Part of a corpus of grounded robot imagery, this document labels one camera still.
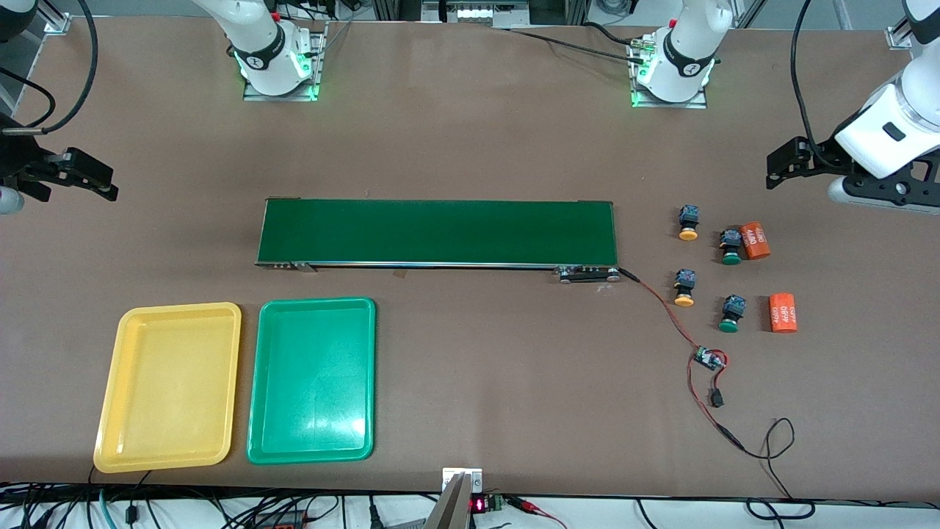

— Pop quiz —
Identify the black cable bundle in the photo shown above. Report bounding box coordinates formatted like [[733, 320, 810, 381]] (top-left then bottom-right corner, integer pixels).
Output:
[[0, 481, 441, 529]]

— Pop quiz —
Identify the white power strip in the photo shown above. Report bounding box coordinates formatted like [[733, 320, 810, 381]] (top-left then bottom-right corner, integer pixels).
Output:
[[422, 0, 531, 29]]

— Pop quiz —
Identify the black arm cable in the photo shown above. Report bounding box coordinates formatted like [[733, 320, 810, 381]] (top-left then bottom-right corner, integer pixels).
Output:
[[0, 0, 101, 137], [792, 0, 845, 170]]

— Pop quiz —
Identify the green plastic tray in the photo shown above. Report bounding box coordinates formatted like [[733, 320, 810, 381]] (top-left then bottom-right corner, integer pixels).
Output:
[[246, 297, 377, 465]]

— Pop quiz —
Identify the green conveyor belt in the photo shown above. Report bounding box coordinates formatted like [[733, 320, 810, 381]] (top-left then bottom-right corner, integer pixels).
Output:
[[255, 197, 621, 284]]

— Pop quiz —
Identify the aluminium frame profile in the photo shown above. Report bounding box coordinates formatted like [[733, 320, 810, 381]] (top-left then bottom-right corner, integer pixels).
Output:
[[885, 0, 940, 51], [37, 0, 72, 35]]

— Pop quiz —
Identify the red clip lead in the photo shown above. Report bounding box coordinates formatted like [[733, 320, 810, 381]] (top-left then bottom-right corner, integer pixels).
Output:
[[507, 496, 568, 529]]

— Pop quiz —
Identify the black cable on table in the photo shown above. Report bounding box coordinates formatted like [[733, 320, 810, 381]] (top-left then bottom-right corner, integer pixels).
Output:
[[507, 28, 647, 63]]

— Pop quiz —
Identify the yellow plastic tray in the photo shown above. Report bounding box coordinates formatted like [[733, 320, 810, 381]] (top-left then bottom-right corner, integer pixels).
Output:
[[93, 302, 242, 473]]

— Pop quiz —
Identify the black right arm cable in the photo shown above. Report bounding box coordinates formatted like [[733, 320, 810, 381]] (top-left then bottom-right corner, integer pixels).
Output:
[[0, 0, 101, 137]]

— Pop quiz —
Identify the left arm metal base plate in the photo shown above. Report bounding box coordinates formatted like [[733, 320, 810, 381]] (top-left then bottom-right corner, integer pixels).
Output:
[[630, 37, 709, 109]]

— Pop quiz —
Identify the orange cylindrical battery cell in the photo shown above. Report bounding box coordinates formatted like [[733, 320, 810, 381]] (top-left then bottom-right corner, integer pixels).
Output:
[[739, 223, 772, 260], [769, 293, 798, 334]]

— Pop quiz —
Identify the thin black cable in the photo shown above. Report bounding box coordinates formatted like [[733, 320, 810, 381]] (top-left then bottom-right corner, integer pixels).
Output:
[[738, 417, 817, 520]]

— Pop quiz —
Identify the grey metal camera post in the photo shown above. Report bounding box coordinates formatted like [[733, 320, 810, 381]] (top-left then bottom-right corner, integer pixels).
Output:
[[424, 472, 474, 529]]

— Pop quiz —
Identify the small metal bracket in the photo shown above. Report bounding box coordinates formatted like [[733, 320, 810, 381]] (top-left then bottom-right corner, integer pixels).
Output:
[[442, 467, 484, 494]]

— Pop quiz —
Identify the red and black wire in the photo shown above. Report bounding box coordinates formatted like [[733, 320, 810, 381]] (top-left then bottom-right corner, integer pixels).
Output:
[[619, 267, 746, 450]]

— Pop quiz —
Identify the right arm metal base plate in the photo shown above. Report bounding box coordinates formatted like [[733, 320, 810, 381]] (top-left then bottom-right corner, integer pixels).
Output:
[[242, 21, 325, 102]]

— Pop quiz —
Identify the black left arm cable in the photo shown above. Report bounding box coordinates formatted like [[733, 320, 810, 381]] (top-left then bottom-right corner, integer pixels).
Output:
[[792, 0, 845, 170]]

